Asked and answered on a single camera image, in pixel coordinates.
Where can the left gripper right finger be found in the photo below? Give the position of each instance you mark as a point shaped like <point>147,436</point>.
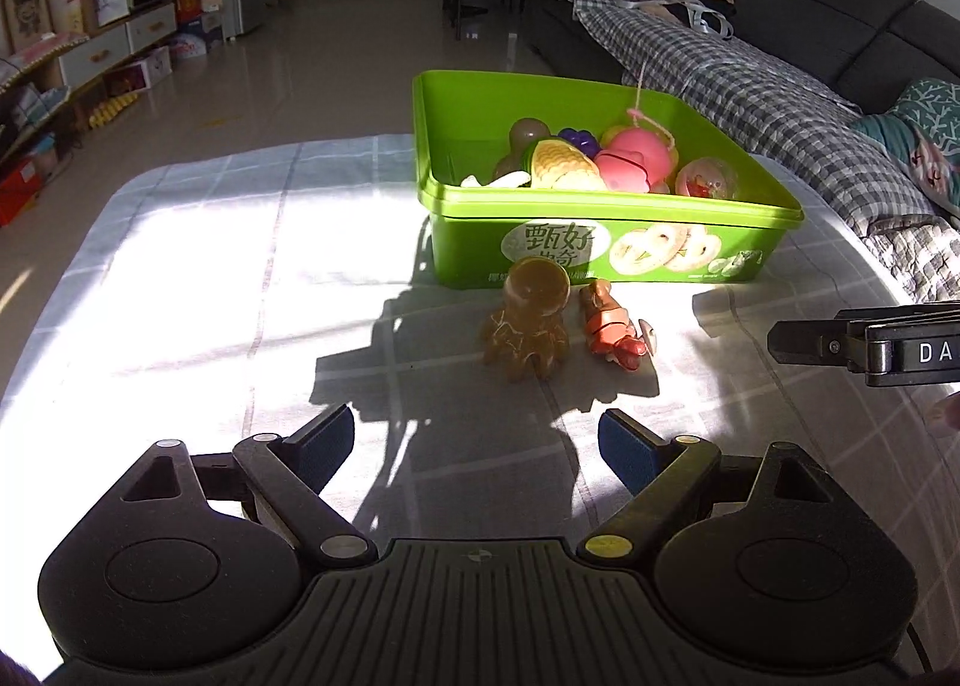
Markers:
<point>667,479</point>

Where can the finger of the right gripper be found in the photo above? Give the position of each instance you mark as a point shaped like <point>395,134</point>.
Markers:
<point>900,311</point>
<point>890,349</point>

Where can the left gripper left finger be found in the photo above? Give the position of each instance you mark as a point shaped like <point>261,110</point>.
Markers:
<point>286,476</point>

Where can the pink clear capsule ball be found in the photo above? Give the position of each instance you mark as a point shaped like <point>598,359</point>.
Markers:
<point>706,177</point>

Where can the pink pig toy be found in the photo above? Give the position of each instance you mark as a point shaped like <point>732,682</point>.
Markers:
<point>638,157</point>

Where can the purple grape toy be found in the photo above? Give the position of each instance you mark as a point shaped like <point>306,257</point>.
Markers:
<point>583,140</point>

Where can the yellow corn toy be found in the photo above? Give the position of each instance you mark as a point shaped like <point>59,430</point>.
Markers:
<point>556,164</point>

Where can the tan octopus toy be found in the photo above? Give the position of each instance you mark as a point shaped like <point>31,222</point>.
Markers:
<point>524,132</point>

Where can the beige starfish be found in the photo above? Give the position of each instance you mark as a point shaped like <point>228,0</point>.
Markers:
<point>512,180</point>

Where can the right human hand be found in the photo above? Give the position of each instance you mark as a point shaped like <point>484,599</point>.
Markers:
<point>945,414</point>

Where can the grey checkered tablecloth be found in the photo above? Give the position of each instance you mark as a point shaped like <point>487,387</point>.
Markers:
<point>247,294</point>

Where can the brown octopus toy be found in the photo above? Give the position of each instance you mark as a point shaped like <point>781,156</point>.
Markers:
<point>528,332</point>

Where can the teal patterned pillow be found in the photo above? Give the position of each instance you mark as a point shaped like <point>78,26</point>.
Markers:
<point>920,133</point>

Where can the checkered sofa blanket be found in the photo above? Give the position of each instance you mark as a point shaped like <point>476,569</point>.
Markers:
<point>770,108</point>

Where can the dark grey sofa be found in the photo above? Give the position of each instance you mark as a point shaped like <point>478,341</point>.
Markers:
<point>865,51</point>

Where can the green plastic bin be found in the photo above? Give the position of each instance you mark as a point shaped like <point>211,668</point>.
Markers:
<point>461,121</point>

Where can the white drawer cabinet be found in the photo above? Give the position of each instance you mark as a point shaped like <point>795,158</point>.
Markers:
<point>37,82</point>

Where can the framed picture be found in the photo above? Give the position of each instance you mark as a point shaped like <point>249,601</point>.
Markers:
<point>26,22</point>

